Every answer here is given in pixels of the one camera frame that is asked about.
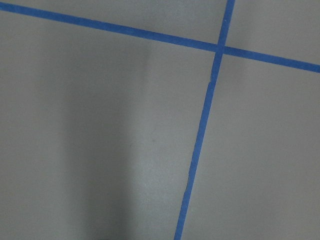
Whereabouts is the brown paper table cover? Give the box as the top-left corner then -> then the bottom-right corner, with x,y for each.
0,0 -> 320,240

